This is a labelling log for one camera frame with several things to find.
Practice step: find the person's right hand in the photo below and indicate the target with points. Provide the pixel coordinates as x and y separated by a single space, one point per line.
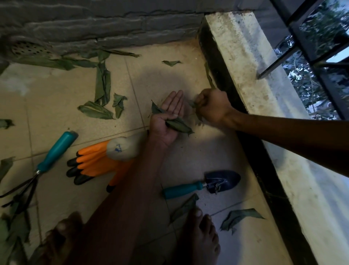
215 107

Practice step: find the green trees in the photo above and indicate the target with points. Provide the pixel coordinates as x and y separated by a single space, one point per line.
319 35

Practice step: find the person's right forearm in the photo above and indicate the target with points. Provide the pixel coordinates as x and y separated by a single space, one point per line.
289 139

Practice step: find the person's left hand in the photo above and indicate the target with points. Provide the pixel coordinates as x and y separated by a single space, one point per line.
166 128

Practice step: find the person's left forearm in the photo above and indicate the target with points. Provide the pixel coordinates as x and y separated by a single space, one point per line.
120 210

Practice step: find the orange black work glove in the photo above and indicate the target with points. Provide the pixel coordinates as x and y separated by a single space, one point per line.
95 163

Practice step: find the black metal railing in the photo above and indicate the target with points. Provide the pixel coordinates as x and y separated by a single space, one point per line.
308 49

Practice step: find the person's left foot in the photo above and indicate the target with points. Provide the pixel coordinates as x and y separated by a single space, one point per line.
57 240

